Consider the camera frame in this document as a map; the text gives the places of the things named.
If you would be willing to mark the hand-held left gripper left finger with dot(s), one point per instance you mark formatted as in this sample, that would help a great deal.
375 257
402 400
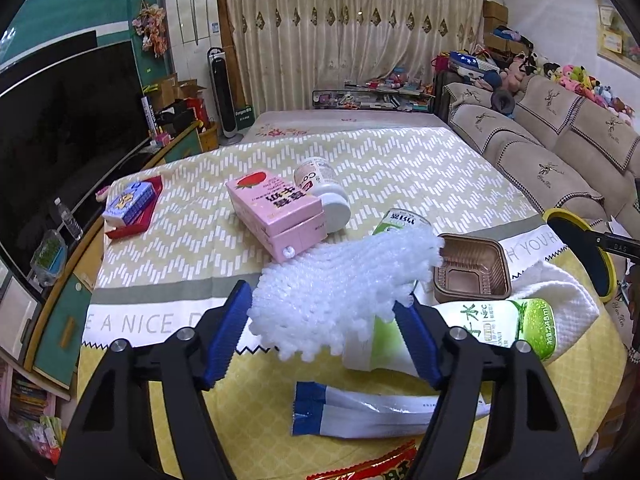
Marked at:
227 340

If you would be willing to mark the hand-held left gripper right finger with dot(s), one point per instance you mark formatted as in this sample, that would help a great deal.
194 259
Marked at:
417 340

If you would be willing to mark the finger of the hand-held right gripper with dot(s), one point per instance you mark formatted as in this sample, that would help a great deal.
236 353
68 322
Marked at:
617 245

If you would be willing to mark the yellow-rimmed black bin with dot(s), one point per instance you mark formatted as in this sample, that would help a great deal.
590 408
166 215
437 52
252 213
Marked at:
575 240

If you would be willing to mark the green and white drink bottle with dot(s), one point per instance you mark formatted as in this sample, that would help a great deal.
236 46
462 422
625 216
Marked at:
475 320

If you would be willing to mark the brown plastic tray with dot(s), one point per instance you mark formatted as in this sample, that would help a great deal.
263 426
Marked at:
470 280

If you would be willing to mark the white foam fruit net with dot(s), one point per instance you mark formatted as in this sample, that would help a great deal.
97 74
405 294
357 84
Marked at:
325 295

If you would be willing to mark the green drink can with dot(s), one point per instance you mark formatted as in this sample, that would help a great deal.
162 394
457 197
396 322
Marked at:
395 222

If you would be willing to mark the pink milk carton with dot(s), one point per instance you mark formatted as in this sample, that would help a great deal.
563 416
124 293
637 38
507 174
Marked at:
270 205

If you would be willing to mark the white supplement bottle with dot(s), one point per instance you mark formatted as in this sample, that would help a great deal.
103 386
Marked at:
325 185

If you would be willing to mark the white towel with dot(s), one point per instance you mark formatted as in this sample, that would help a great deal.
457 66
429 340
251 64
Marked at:
560 285

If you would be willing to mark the blue and white sachet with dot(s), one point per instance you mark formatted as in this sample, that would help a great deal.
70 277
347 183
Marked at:
360 410

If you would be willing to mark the zigzag patterned tablecloth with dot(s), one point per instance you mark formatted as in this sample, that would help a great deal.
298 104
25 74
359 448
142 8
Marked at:
190 240

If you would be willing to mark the beige sofa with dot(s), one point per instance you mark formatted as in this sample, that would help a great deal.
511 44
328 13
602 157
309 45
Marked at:
550 145

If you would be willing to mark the red snack packet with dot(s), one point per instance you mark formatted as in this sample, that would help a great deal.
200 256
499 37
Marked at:
385 467

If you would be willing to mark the red tray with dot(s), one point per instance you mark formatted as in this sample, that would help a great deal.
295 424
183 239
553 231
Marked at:
127 231

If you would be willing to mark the teal television cabinet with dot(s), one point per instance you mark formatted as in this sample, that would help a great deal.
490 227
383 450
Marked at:
65 320

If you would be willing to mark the blue printed box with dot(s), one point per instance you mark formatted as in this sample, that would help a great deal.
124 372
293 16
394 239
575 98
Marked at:
130 202

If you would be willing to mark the row of plush toys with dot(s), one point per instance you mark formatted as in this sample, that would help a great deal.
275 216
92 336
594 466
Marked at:
575 77

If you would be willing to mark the clear plastic container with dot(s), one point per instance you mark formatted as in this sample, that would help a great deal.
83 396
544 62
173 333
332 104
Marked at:
49 257

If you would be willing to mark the clear water bottle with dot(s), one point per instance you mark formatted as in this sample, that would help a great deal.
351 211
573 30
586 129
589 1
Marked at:
70 220

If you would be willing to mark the floral bed sheet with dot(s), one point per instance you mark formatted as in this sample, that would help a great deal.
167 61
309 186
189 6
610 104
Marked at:
350 122

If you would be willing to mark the blue star-print bag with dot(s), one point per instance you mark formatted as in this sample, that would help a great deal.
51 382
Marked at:
470 62

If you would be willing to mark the tower fan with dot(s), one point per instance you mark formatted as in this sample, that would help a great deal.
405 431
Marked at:
227 95

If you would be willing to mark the cluttered glass coffee table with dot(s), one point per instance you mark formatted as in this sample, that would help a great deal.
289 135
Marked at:
372 97

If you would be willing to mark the open cardboard box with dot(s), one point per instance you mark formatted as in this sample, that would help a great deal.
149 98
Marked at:
177 91

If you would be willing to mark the stack of cardboard boxes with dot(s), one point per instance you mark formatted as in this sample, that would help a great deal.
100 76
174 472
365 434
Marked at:
494 17

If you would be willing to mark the black television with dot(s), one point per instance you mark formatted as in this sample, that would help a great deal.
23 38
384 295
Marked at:
60 135

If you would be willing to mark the beige curtain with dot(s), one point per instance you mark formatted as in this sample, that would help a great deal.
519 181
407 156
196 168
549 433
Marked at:
350 35

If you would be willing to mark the white standing air conditioner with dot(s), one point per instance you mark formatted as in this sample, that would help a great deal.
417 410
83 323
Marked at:
192 25

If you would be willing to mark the artificial flower bunch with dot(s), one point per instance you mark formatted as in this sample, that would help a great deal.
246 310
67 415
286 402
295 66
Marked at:
150 27

